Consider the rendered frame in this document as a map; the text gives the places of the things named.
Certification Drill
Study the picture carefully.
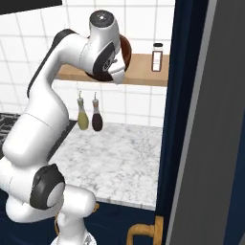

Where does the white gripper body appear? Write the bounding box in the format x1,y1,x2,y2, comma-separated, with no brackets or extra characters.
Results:
109,57,127,86

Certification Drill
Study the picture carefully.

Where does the brown bowl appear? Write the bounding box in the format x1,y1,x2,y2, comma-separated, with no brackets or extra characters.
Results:
85,33,133,82

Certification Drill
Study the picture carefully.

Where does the navy tall cabinet panel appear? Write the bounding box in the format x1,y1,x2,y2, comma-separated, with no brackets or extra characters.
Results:
154,0,210,245

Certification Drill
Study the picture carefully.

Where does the grey cabinet door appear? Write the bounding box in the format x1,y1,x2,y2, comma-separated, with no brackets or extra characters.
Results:
165,0,245,245

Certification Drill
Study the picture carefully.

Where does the navy lower cabinet front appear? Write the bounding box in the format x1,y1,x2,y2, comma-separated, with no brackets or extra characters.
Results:
0,189,158,245

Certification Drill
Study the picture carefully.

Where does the spice jar with black lid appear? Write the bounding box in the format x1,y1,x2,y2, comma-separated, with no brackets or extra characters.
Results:
150,42,165,73

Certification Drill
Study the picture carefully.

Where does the dark vinegar bottle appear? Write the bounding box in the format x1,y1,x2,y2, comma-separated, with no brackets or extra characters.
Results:
91,91,104,133

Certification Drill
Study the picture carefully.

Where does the yellow oil bottle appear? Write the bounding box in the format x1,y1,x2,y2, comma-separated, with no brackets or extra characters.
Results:
76,90,90,131

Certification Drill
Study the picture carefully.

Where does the black range hood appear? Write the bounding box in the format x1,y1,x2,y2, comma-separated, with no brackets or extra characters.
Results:
0,0,63,16

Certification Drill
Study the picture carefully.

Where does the black hob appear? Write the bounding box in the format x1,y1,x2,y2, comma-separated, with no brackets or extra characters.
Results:
0,112,78,163

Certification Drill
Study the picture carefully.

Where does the wooden wall shelf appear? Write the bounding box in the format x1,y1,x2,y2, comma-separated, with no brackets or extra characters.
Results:
56,53,170,88

